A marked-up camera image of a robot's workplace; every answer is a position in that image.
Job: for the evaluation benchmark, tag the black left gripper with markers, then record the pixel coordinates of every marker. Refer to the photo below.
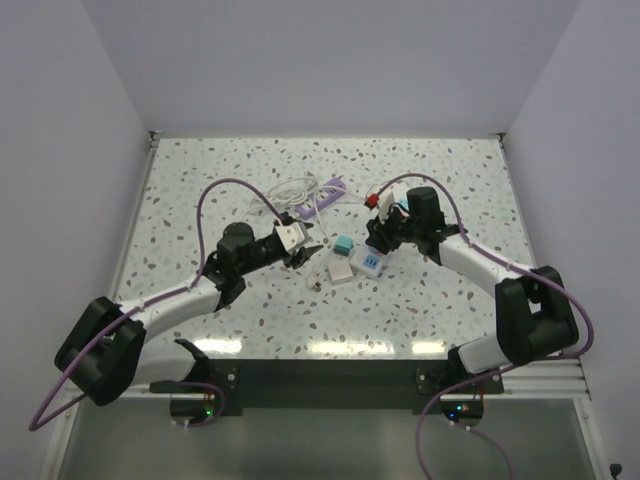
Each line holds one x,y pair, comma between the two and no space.
295,259

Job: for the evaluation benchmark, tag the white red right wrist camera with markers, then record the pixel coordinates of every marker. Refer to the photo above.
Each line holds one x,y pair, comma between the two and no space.
391,197

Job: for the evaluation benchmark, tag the purple power strip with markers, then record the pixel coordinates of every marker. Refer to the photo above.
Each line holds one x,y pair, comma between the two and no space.
321,198

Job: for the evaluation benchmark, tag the teal plug adapter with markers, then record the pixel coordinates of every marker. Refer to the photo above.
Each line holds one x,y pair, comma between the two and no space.
343,246

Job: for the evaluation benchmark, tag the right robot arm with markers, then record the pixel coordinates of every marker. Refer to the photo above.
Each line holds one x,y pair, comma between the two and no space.
533,316

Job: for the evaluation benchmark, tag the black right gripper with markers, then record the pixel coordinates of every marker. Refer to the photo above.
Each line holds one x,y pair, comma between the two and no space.
379,233

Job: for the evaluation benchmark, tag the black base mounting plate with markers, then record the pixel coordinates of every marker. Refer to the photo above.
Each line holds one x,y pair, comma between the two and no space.
232,386

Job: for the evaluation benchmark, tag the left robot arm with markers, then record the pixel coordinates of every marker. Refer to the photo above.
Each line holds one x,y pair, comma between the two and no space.
102,352

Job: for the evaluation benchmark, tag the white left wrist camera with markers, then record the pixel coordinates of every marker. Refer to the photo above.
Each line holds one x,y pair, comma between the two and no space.
287,235

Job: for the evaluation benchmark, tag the white multicolour power strip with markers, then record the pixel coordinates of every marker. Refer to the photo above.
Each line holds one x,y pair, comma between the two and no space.
367,261

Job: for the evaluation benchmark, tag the white charger block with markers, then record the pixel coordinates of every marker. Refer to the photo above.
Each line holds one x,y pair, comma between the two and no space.
340,271

